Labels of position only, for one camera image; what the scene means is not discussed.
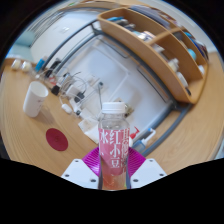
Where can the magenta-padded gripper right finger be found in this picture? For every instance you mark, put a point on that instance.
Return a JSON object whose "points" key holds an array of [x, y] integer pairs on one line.
{"points": [[148, 171]]}

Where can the white paper cup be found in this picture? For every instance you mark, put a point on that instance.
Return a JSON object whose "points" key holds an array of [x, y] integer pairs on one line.
{"points": [[33, 100]]}

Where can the black charger block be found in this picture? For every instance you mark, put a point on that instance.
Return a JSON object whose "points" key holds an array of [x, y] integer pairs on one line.
{"points": [[55, 90]]}

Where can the brown tree creature figurine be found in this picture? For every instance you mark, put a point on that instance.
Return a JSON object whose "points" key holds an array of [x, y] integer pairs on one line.
{"points": [[128, 109]]}

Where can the small white oval device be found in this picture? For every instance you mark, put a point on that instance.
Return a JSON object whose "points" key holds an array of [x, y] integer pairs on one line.
{"points": [[66, 108]]}

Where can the clear blue spray bottle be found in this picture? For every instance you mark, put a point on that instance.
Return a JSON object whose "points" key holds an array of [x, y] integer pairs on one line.
{"points": [[143, 141]]}

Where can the wooden wardrobe cabinet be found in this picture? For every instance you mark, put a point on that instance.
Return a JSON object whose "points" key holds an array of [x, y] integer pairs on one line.
{"points": [[200, 133]]}

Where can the flat round red coaster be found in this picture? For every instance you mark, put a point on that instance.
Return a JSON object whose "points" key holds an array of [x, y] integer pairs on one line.
{"points": [[56, 139]]}

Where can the white tissue pack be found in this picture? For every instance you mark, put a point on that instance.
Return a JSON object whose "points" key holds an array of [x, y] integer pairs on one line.
{"points": [[89, 128]]}

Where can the small round white object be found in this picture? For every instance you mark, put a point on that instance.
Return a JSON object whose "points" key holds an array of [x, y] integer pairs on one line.
{"points": [[26, 66], [16, 64]]}

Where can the clear bottle with pink label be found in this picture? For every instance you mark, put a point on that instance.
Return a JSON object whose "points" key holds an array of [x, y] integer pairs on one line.
{"points": [[113, 150]]}

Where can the small blue bottle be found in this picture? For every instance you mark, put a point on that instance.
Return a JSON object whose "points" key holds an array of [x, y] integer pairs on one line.
{"points": [[40, 64]]}

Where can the white power adapter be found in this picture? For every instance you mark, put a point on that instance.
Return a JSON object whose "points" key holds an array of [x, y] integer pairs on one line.
{"points": [[72, 90]]}

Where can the teal pillow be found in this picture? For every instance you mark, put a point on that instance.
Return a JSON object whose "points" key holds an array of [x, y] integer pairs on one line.
{"points": [[25, 39]]}

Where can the black upright device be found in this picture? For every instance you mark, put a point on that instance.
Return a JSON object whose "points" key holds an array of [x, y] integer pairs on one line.
{"points": [[52, 68]]}

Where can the wooden wall shelf unit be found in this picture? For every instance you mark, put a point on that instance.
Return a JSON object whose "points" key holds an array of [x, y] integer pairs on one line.
{"points": [[146, 53]]}

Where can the grey metal desk frame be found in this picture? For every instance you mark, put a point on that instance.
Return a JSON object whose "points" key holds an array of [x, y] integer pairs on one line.
{"points": [[181, 115]]}

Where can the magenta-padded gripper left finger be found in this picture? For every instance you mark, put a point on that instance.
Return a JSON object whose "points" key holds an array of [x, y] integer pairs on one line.
{"points": [[78, 171]]}

